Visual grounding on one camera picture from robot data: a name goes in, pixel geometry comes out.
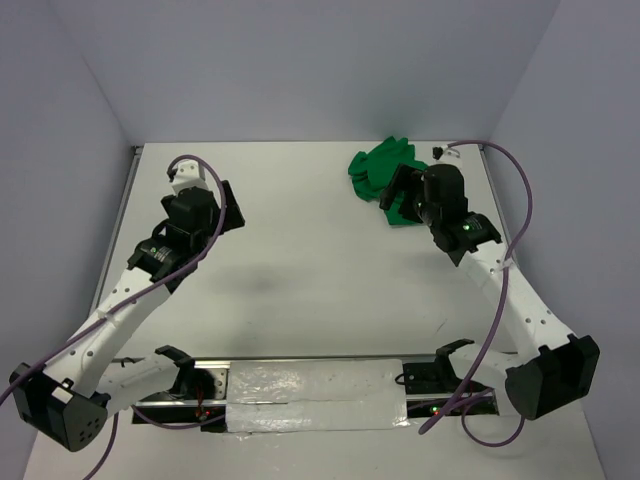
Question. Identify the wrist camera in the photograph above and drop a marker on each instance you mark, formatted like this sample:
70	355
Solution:
187	174
444	150

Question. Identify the aluminium table edge rail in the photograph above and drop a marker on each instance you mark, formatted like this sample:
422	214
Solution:
137	151

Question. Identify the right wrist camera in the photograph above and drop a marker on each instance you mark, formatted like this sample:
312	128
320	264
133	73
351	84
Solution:
444	150

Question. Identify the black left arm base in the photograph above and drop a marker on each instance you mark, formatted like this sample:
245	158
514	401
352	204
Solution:
195	400

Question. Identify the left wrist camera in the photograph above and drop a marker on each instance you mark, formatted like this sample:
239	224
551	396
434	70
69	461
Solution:
187	174

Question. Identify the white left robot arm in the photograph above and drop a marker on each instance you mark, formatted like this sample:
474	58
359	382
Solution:
69	395

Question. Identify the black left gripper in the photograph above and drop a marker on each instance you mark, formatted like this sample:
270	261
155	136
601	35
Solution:
231	206

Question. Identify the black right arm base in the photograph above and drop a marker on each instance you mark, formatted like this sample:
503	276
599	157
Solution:
429	380

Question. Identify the green t-shirt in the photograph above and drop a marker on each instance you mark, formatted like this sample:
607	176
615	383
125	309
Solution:
371	172

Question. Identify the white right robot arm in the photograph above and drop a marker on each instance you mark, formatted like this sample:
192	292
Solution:
551	366

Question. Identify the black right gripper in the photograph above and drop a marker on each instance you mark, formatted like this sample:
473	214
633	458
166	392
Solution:
403	185

